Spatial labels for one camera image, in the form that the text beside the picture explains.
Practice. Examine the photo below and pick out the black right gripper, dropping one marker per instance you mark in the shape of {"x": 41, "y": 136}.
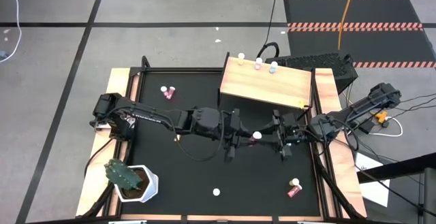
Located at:
{"x": 286, "y": 132}

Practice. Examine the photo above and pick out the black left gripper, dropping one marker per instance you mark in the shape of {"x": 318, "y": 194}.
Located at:
{"x": 233, "y": 132}

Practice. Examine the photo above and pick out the red medicine bottle white cap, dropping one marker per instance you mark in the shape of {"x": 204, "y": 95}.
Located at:
{"x": 170, "y": 93}
{"x": 294, "y": 191}
{"x": 257, "y": 135}

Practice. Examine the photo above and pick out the small beige toy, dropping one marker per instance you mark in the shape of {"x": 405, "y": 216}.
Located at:
{"x": 295, "y": 181}

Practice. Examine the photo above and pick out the blue medicine bottle white cap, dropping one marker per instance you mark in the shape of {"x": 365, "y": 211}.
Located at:
{"x": 273, "y": 67}

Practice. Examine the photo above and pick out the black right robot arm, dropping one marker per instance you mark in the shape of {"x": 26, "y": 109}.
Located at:
{"x": 361, "y": 106}

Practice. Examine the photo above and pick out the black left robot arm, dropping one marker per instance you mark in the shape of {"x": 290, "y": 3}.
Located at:
{"x": 143, "y": 113}

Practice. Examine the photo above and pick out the wooden shelf with black legs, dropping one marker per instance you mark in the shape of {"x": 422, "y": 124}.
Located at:
{"x": 265, "y": 84}

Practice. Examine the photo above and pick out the black perforated computer case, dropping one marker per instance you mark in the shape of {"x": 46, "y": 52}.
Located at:
{"x": 316, "y": 60}

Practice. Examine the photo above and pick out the white hexagonal plant pot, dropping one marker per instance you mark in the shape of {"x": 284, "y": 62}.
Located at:
{"x": 150, "y": 186}

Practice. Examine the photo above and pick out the orange power plug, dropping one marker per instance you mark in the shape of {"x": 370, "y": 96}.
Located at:
{"x": 381, "y": 116}

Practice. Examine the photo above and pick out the white paper sheet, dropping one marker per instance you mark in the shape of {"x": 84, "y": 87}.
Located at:
{"x": 374, "y": 190}

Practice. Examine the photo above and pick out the green cactus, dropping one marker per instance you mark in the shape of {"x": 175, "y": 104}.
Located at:
{"x": 122, "y": 174}

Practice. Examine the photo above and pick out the black floor mat striped edge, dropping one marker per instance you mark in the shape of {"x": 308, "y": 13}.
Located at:
{"x": 316, "y": 11}
{"x": 381, "y": 45}

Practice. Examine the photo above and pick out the black desk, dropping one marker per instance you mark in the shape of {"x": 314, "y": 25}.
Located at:
{"x": 402, "y": 166}

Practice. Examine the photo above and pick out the black table frame wooden boards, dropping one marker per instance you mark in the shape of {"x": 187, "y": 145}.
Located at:
{"x": 177, "y": 70}

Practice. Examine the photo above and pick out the silver metal bracket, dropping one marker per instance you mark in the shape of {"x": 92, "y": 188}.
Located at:
{"x": 98, "y": 125}

